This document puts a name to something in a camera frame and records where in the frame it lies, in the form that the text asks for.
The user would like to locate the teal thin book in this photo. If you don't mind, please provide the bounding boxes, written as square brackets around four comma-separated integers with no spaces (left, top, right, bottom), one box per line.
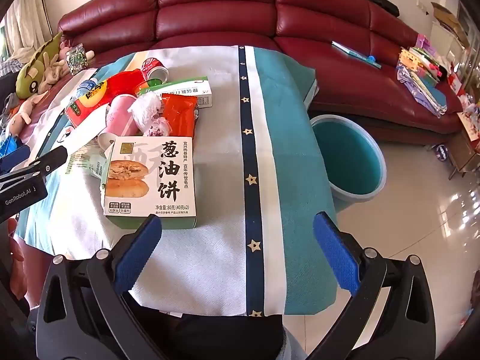
[331,40,382,69]

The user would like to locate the dark red leather sofa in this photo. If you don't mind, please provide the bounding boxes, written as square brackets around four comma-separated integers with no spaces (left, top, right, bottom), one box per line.
[56,0,466,147]

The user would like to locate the blue plastic bucket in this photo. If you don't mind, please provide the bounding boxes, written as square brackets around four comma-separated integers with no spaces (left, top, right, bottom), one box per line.
[309,113,387,202]

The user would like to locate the crumpled clear plastic wrapper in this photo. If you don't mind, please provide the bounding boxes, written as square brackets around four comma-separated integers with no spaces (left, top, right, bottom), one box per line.
[127,92,163,132]

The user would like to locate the pink plush rabbit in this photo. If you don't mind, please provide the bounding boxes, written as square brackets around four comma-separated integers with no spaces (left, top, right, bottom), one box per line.
[7,90,49,136]

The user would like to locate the dark patterned ball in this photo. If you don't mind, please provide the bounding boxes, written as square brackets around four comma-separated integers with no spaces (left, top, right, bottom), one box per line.
[431,143,451,163]

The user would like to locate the orange snack packet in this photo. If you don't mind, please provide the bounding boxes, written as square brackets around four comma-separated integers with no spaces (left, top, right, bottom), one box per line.
[161,94,199,139]

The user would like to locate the plastic water bottle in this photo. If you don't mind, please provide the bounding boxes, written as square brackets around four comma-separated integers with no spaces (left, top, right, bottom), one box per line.
[71,79,100,102]

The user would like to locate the green white medicine box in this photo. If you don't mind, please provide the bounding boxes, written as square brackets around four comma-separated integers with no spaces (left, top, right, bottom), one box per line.
[136,76,212,109]

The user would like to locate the person's left hand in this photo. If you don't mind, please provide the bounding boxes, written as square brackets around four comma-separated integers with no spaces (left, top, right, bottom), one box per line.
[7,217,28,302]

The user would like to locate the pile of folded cloths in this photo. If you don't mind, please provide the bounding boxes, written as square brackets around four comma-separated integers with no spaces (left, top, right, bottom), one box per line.
[397,65,448,116]

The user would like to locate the white pastry box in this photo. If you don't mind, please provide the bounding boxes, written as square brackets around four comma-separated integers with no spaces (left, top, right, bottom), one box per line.
[100,136,198,230]

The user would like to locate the beige plush toy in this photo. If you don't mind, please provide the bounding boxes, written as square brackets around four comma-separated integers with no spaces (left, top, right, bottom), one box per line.
[39,41,77,91]

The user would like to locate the wooden side table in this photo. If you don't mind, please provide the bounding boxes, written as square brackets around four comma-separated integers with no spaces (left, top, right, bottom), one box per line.
[448,112,480,181]

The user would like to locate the clear bag of beads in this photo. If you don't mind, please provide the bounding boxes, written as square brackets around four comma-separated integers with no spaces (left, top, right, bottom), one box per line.
[65,45,88,76]

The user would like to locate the white paper wrapper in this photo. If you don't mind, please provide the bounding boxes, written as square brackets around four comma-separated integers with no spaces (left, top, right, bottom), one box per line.
[60,104,110,158]

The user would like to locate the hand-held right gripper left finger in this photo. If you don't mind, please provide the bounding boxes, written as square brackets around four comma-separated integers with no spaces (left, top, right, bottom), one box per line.
[35,214,177,360]

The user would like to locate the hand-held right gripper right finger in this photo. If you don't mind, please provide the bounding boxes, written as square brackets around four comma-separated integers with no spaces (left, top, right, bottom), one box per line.
[305,212,445,360]

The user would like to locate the pink paper cup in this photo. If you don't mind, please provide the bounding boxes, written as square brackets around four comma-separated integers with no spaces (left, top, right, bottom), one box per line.
[98,94,139,151]

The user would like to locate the green plush toy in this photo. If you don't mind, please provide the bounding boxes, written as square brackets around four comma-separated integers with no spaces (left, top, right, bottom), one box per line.
[15,32,64,98]

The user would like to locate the yellow plastic toy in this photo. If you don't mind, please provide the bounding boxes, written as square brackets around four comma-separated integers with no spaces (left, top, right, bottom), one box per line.
[399,47,426,77]

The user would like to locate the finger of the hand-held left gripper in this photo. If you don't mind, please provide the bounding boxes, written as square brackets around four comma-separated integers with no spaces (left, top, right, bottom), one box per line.
[0,145,69,189]

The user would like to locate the cardboard box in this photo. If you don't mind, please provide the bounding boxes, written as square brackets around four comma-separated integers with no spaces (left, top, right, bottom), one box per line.
[431,2,469,46]

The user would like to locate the teal white star blanket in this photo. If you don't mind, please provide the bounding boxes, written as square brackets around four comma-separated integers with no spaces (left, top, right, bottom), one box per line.
[15,45,338,317]

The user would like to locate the red plastic bag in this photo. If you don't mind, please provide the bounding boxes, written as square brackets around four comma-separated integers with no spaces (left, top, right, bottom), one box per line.
[65,69,151,128]

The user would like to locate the red soda can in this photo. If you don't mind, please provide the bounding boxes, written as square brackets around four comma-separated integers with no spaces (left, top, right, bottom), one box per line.
[141,57,169,81]

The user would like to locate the white tube bottle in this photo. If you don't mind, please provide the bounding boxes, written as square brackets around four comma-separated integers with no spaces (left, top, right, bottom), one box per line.
[67,150,109,179]

